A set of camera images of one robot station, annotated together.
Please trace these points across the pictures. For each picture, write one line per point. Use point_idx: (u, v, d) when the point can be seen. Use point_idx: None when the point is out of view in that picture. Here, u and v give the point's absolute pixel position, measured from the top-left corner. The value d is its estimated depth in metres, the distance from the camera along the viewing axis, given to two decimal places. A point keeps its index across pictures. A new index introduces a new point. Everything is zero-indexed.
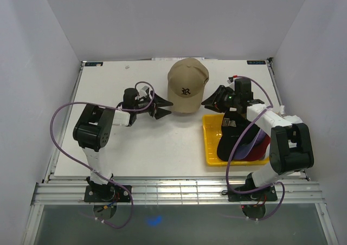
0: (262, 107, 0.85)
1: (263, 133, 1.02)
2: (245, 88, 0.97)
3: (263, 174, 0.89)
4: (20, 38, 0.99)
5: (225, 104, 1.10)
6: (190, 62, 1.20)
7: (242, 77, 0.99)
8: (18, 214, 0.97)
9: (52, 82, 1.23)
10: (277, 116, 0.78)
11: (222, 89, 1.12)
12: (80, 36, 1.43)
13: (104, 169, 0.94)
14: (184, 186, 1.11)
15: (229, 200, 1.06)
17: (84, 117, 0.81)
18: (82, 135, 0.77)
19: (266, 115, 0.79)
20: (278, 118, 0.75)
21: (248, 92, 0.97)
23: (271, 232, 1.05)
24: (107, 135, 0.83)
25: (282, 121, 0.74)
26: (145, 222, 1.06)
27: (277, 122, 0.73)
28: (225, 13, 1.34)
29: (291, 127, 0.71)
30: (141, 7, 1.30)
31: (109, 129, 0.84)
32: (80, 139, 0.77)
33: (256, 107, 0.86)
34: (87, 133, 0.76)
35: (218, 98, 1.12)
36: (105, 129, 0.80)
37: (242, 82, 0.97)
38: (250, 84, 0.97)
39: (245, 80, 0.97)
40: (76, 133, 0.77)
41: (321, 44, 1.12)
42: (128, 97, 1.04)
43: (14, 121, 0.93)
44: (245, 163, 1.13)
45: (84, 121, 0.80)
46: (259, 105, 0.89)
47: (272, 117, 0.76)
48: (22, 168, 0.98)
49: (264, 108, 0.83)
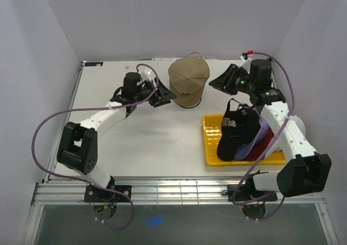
0: (284, 112, 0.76)
1: (265, 132, 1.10)
2: (262, 73, 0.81)
3: (265, 181, 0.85)
4: (21, 38, 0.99)
5: (236, 88, 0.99)
6: (189, 72, 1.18)
7: (259, 60, 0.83)
8: (18, 214, 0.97)
9: (52, 82, 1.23)
10: (300, 135, 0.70)
11: (234, 70, 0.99)
12: (80, 36, 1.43)
13: (100, 179, 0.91)
14: (184, 186, 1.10)
15: (229, 200, 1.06)
17: (65, 140, 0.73)
18: (67, 162, 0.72)
19: (287, 131, 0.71)
20: (300, 141, 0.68)
21: (267, 79, 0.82)
23: (271, 232, 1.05)
24: (94, 158, 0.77)
25: (303, 146, 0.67)
26: (145, 222, 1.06)
27: (298, 148, 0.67)
28: (225, 12, 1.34)
29: (312, 157, 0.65)
30: (141, 7, 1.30)
31: (95, 152, 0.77)
32: (65, 163, 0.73)
33: (276, 104, 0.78)
34: (71, 161, 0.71)
35: (229, 81, 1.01)
36: (90, 153, 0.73)
37: (259, 65, 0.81)
38: (270, 70, 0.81)
39: (265, 64, 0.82)
40: (60, 158, 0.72)
41: (321, 44, 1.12)
42: (130, 83, 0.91)
43: (14, 121, 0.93)
44: (245, 163, 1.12)
45: (68, 146, 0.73)
46: (280, 103, 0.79)
47: (293, 138, 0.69)
48: (22, 169, 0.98)
49: (286, 117, 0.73)
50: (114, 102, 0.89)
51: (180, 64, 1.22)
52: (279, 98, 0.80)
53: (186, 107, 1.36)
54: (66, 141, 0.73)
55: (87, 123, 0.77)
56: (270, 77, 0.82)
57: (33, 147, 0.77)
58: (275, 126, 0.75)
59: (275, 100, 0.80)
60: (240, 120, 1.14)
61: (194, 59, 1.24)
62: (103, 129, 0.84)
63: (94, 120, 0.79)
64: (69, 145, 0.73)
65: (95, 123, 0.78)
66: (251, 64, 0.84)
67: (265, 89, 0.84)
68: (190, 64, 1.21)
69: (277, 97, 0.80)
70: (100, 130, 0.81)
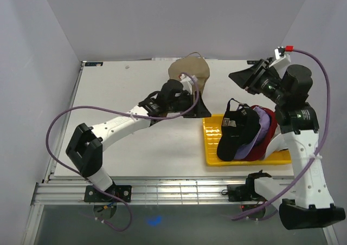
0: (313, 146, 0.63)
1: (265, 131, 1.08)
2: (299, 90, 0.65)
3: (270, 196, 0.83)
4: (21, 37, 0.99)
5: (259, 90, 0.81)
6: (189, 72, 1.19)
7: (303, 72, 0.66)
8: (18, 214, 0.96)
9: (52, 82, 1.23)
10: (321, 180, 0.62)
11: (263, 70, 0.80)
12: (80, 35, 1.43)
13: (101, 181, 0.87)
14: (184, 186, 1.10)
15: (229, 200, 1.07)
17: (74, 140, 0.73)
18: (73, 160, 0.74)
19: (308, 174, 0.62)
20: (319, 189, 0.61)
21: (302, 96, 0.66)
23: (271, 232, 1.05)
24: (98, 165, 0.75)
25: (321, 195, 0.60)
26: (145, 222, 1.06)
27: (314, 197, 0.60)
28: (226, 12, 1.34)
29: (326, 210, 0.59)
30: (141, 7, 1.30)
31: (100, 161, 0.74)
32: (72, 160, 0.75)
33: (306, 131, 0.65)
34: (76, 162, 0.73)
35: (254, 79, 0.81)
36: (92, 162, 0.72)
37: (299, 78, 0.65)
38: (309, 86, 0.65)
39: (306, 78, 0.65)
40: (69, 154, 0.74)
41: (322, 44, 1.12)
42: (168, 91, 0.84)
43: (14, 121, 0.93)
44: (245, 163, 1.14)
45: (76, 147, 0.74)
46: (310, 131, 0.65)
47: (312, 184, 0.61)
48: (21, 168, 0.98)
49: (312, 155, 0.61)
50: (140, 109, 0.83)
51: (180, 64, 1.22)
52: (312, 124, 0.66)
53: None
54: (75, 142, 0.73)
55: (98, 130, 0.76)
56: (306, 94, 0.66)
57: (49, 137, 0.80)
58: (296, 159, 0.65)
59: (305, 127, 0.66)
60: (241, 120, 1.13)
61: (194, 59, 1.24)
62: (120, 135, 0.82)
63: (107, 128, 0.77)
64: (77, 146, 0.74)
65: (107, 131, 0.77)
66: (290, 73, 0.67)
67: (296, 107, 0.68)
68: (190, 64, 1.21)
69: (308, 123, 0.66)
70: (113, 137, 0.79)
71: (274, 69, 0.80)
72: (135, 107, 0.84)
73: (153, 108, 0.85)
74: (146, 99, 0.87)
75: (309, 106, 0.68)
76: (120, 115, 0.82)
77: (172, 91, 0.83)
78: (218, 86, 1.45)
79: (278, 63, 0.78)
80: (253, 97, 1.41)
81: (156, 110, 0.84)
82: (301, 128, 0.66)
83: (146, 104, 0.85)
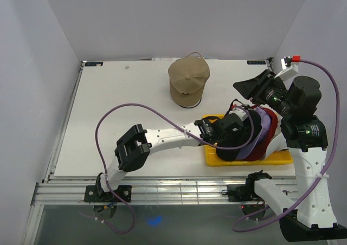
0: (320, 165, 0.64)
1: (265, 132, 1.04)
2: (306, 104, 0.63)
3: (268, 200, 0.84)
4: (21, 37, 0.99)
5: (265, 101, 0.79)
6: (189, 72, 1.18)
7: (310, 86, 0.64)
8: (18, 214, 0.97)
9: (52, 82, 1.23)
10: (325, 199, 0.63)
11: (268, 81, 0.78)
12: (80, 36, 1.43)
13: (114, 181, 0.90)
14: (184, 186, 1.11)
15: (229, 200, 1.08)
17: (128, 135, 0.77)
18: (120, 153, 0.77)
19: (313, 193, 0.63)
20: (322, 208, 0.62)
21: (309, 109, 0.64)
23: (271, 232, 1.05)
24: (138, 166, 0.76)
25: (324, 215, 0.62)
26: (145, 222, 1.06)
27: (316, 216, 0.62)
28: (226, 13, 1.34)
29: (328, 229, 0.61)
30: (141, 7, 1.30)
31: (141, 164, 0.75)
32: (117, 152, 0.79)
33: (313, 148, 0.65)
34: (121, 156, 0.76)
35: (259, 90, 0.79)
36: (133, 163, 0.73)
37: (306, 91, 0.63)
38: (317, 98, 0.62)
39: (313, 90, 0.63)
40: (117, 146, 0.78)
41: (322, 44, 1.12)
42: (229, 121, 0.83)
43: (14, 121, 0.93)
44: (245, 163, 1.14)
45: (126, 142, 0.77)
46: (318, 149, 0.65)
47: (316, 203, 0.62)
48: (22, 169, 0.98)
49: (318, 175, 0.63)
50: (194, 128, 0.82)
51: (180, 64, 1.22)
52: (320, 140, 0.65)
53: (186, 107, 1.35)
54: (128, 137, 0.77)
55: (150, 134, 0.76)
56: (314, 107, 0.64)
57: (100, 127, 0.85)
58: (302, 176, 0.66)
59: (313, 143, 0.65)
60: (245, 123, 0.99)
61: (194, 59, 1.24)
62: (167, 147, 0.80)
63: (159, 136, 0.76)
64: (128, 141, 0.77)
65: (158, 140, 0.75)
66: (297, 87, 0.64)
67: (303, 120, 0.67)
68: (190, 64, 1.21)
69: (317, 139, 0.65)
70: (161, 147, 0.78)
71: (280, 80, 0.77)
72: (191, 123, 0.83)
73: (207, 131, 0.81)
74: (203, 119, 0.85)
75: (317, 120, 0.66)
76: (174, 127, 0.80)
77: (233, 124, 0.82)
78: (217, 86, 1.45)
79: (284, 74, 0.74)
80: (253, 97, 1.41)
81: (209, 133, 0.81)
82: (308, 143, 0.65)
83: (201, 124, 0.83)
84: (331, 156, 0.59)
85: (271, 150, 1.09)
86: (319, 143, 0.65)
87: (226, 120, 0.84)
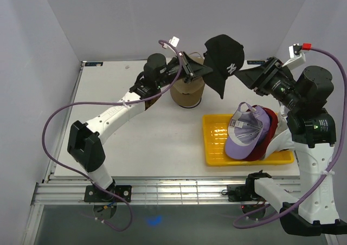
0: (326, 161, 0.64)
1: (265, 132, 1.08)
2: (316, 96, 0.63)
3: (268, 198, 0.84)
4: (20, 37, 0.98)
5: (271, 93, 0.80)
6: None
7: (322, 78, 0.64)
8: (18, 214, 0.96)
9: (52, 82, 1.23)
10: (328, 196, 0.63)
11: (275, 69, 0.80)
12: (80, 36, 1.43)
13: (103, 179, 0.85)
14: (184, 186, 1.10)
15: (229, 200, 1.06)
17: (71, 141, 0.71)
18: (76, 158, 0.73)
19: (317, 191, 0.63)
20: (325, 205, 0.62)
21: (319, 103, 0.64)
23: (271, 233, 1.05)
24: (100, 160, 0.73)
25: (326, 212, 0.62)
26: (145, 221, 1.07)
27: (319, 213, 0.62)
28: (226, 13, 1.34)
29: (330, 225, 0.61)
30: (141, 7, 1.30)
31: (102, 154, 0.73)
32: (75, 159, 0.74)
33: (320, 144, 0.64)
34: (80, 159, 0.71)
35: (265, 81, 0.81)
36: (92, 158, 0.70)
37: (317, 83, 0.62)
38: (327, 92, 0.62)
39: (325, 82, 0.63)
40: (71, 153, 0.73)
41: (323, 45, 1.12)
42: (151, 72, 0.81)
43: (14, 121, 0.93)
44: (245, 163, 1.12)
45: (76, 145, 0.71)
46: (326, 144, 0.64)
47: (320, 200, 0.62)
48: (22, 169, 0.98)
49: (323, 172, 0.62)
50: (132, 95, 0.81)
51: None
52: (328, 135, 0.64)
53: (186, 107, 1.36)
54: (73, 142, 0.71)
55: (94, 123, 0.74)
56: (323, 100, 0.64)
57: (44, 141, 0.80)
58: (307, 172, 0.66)
59: (320, 138, 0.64)
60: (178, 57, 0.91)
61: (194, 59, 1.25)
62: (116, 126, 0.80)
63: (102, 121, 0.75)
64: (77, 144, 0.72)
65: (102, 124, 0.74)
66: (307, 79, 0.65)
67: (312, 115, 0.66)
68: None
69: (325, 134, 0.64)
70: (109, 129, 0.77)
71: (287, 68, 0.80)
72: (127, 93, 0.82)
73: (145, 91, 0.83)
74: (135, 84, 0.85)
75: (326, 114, 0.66)
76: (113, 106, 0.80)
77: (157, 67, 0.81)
78: None
79: (291, 63, 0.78)
80: (254, 96, 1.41)
81: (147, 92, 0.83)
82: (315, 139, 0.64)
83: (136, 89, 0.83)
84: (338, 152, 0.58)
85: (271, 150, 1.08)
86: (327, 139, 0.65)
87: (148, 73, 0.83)
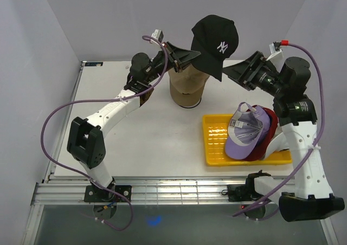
0: (311, 137, 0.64)
1: (265, 132, 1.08)
2: (296, 81, 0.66)
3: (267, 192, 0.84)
4: (20, 37, 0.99)
5: (257, 85, 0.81)
6: None
7: (300, 64, 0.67)
8: (18, 214, 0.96)
9: (52, 82, 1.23)
10: (319, 171, 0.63)
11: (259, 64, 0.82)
12: (80, 36, 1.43)
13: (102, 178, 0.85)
14: (184, 186, 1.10)
15: (229, 200, 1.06)
17: (70, 137, 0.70)
18: (77, 156, 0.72)
19: (307, 164, 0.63)
20: (317, 179, 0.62)
21: (300, 88, 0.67)
23: (271, 232, 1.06)
24: (100, 154, 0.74)
25: (319, 186, 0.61)
26: (145, 221, 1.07)
27: (313, 187, 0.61)
28: (226, 13, 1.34)
29: (325, 200, 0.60)
30: (142, 8, 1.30)
31: (102, 148, 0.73)
32: (75, 156, 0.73)
33: (303, 122, 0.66)
34: (81, 156, 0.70)
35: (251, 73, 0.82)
36: (95, 153, 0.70)
37: (296, 70, 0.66)
38: (306, 77, 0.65)
39: (303, 69, 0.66)
40: (71, 152, 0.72)
41: (322, 45, 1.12)
42: (139, 72, 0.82)
43: (14, 121, 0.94)
44: (245, 163, 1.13)
45: (76, 142, 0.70)
46: (309, 123, 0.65)
47: (311, 174, 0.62)
48: (22, 169, 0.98)
49: (310, 146, 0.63)
50: (127, 91, 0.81)
51: None
52: (309, 116, 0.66)
53: (186, 107, 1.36)
54: (74, 140, 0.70)
55: (94, 119, 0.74)
56: (303, 85, 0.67)
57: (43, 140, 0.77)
58: (295, 150, 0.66)
59: (303, 119, 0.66)
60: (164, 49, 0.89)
61: None
62: (115, 121, 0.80)
63: (102, 116, 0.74)
64: (77, 141, 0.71)
65: (103, 119, 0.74)
66: (287, 66, 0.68)
67: (294, 100, 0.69)
68: None
69: (307, 115, 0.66)
70: (110, 124, 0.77)
71: (269, 62, 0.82)
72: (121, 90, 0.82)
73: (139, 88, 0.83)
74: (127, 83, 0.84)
75: (307, 98, 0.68)
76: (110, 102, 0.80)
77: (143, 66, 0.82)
78: (217, 86, 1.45)
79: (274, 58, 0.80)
80: (254, 96, 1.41)
81: (141, 88, 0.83)
82: (299, 119, 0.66)
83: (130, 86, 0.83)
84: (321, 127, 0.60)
85: (271, 150, 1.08)
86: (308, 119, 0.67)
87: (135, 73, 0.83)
